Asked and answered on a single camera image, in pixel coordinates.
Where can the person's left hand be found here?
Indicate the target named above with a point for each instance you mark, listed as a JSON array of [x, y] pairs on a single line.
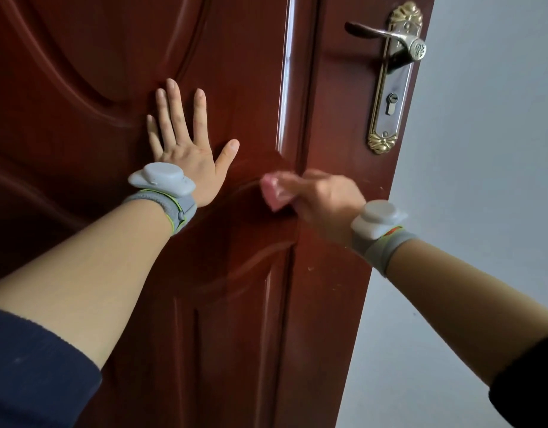
[[191, 162]]

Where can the person's right fingers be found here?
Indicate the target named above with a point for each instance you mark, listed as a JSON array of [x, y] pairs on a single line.
[[300, 184]]

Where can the person's left little finger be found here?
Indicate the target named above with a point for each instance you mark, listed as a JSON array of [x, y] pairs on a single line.
[[154, 138]]

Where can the person's right hand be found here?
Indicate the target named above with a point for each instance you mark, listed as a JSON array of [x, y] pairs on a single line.
[[332, 204]]

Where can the gold door lock plate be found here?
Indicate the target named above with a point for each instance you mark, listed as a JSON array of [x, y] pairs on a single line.
[[385, 129]]

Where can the red-brown wooden door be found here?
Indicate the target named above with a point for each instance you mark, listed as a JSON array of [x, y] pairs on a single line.
[[238, 57]]

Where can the person's left middle finger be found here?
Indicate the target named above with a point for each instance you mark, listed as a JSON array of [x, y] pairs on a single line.
[[178, 111]]

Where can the grey wristband with green trim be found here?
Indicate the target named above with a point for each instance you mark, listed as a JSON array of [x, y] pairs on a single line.
[[390, 251], [178, 209]]

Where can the grey wrist tracker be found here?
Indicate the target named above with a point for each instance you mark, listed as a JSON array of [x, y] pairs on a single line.
[[162, 177], [374, 220]]

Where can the navy blue sleeve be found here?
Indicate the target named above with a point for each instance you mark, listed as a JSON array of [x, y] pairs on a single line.
[[33, 374], [530, 387]]

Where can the person's left forearm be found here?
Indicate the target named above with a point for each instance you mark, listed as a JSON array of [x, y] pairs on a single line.
[[91, 271]]

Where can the person's right forearm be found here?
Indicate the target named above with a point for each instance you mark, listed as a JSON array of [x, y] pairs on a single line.
[[470, 303]]

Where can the person's left thumb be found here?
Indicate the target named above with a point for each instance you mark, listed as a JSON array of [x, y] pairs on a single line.
[[226, 155]]

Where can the silver key cylinder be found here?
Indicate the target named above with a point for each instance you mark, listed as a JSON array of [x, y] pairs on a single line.
[[391, 102]]

